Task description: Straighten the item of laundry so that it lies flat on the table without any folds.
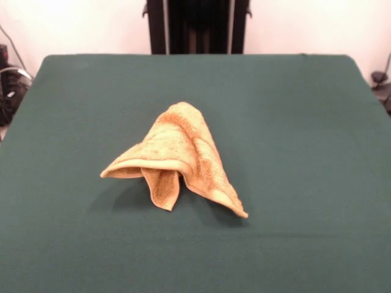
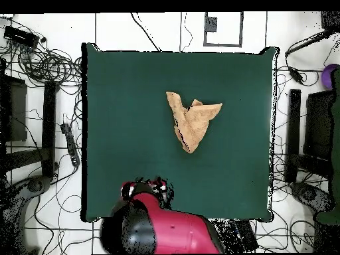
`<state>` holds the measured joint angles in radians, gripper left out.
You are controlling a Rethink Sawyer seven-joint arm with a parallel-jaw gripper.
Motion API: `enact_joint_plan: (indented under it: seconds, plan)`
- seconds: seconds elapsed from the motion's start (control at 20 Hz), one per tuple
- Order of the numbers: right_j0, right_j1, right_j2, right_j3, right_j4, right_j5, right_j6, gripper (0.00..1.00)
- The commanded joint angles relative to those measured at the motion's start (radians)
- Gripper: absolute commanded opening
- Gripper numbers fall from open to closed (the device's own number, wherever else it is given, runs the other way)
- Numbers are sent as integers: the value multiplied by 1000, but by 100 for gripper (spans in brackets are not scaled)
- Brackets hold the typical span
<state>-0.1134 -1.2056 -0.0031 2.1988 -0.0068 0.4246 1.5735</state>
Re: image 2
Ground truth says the tan terry towel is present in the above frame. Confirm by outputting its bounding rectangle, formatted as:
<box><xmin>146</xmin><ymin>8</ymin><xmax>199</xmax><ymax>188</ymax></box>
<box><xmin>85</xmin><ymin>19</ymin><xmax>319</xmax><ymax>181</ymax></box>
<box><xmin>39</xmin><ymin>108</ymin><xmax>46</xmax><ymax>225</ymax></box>
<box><xmin>165</xmin><ymin>91</ymin><xmax>223</xmax><ymax>154</ymax></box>

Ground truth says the black flat box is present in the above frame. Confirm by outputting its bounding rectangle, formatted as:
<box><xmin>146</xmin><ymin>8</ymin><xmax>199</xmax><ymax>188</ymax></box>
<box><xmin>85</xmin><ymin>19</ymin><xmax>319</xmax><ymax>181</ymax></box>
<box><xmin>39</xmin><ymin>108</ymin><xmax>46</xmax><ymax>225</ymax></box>
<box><xmin>235</xmin><ymin>219</ymin><xmax>259</xmax><ymax>252</ymax></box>

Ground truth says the dark flat panel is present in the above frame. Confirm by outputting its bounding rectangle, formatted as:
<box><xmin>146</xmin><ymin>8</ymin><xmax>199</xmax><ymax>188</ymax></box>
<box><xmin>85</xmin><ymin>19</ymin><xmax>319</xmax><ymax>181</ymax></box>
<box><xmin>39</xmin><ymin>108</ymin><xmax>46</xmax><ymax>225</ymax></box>
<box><xmin>0</xmin><ymin>75</ymin><xmax>28</xmax><ymax>143</ymax></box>
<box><xmin>303</xmin><ymin>90</ymin><xmax>336</xmax><ymax>161</ymax></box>

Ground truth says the dark green tablecloth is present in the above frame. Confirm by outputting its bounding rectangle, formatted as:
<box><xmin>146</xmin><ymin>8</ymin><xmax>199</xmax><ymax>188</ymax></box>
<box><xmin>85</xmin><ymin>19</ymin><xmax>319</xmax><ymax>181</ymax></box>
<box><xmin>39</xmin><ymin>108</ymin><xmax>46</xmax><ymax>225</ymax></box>
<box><xmin>81</xmin><ymin>42</ymin><xmax>278</xmax><ymax>222</ymax></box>

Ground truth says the black power strip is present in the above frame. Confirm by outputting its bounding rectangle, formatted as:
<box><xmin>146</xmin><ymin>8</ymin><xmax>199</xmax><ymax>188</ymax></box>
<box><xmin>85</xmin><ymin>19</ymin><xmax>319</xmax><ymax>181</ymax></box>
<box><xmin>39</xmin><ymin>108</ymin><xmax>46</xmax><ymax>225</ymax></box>
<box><xmin>60</xmin><ymin>123</ymin><xmax>81</xmax><ymax>168</ymax></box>

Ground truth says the black upright beam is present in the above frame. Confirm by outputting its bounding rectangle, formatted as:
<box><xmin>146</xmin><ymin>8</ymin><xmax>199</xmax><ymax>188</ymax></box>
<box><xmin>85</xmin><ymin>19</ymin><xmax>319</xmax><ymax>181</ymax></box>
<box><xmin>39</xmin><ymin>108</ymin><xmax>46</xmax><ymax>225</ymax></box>
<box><xmin>41</xmin><ymin>80</ymin><xmax>58</xmax><ymax>179</ymax></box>
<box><xmin>285</xmin><ymin>89</ymin><xmax>302</xmax><ymax>183</ymax></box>

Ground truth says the black power adapter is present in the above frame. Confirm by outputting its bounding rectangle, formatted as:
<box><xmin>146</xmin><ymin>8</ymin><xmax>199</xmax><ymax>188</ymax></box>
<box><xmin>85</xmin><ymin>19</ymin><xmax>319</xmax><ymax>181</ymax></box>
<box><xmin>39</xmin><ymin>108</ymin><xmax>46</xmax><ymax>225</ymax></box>
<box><xmin>288</xmin><ymin>66</ymin><xmax>305</xmax><ymax>85</ymax></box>

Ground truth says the dark grey chair base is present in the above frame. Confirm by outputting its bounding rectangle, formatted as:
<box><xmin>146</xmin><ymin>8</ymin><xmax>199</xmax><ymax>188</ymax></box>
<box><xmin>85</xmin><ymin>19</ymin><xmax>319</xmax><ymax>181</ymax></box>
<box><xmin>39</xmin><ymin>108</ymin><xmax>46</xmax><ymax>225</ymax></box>
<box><xmin>290</xmin><ymin>181</ymin><xmax>336</xmax><ymax>213</ymax></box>
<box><xmin>0</xmin><ymin>175</ymin><xmax>52</xmax><ymax>255</ymax></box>

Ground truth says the black rod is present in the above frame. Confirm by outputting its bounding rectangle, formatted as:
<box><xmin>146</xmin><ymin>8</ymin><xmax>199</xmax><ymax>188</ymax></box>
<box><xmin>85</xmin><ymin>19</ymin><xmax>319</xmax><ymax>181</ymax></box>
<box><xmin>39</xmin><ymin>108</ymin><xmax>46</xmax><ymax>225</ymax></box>
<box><xmin>284</xmin><ymin>29</ymin><xmax>333</xmax><ymax>58</ymax></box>

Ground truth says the purple bowl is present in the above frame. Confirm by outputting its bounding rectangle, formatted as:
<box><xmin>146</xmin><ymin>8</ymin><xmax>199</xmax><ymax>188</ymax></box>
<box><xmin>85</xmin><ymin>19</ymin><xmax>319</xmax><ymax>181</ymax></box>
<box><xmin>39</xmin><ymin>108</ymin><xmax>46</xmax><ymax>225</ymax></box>
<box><xmin>320</xmin><ymin>63</ymin><xmax>340</xmax><ymax>90</ymax></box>

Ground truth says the grey square floor frame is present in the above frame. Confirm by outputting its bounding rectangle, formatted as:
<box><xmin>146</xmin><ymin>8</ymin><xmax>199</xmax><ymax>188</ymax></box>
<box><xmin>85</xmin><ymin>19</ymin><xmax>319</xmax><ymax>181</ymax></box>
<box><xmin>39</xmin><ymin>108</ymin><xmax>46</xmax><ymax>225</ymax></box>
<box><xmin>203</xmin><ymin>11</ymin><xmax>244</xmax><ymax>48</ymax></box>

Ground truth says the tangled black cable bundle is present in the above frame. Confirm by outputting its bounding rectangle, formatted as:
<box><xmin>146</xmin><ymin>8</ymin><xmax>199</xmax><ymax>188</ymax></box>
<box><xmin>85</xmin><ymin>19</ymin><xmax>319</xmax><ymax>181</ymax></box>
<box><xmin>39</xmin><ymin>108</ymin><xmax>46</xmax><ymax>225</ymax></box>
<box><xmin>0</xmin><ymin>39</ymin><xmax>83</xmax><ymax>87</ymax></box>

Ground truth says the black network switch box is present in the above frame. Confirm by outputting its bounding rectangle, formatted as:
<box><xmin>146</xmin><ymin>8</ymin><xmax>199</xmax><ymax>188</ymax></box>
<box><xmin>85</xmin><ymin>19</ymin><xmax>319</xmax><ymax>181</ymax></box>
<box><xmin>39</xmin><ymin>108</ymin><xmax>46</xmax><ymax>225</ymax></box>
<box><xmin>3</xmin><ymin>25</ymin><xmax>41</xmax><ymax>49</ymax></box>

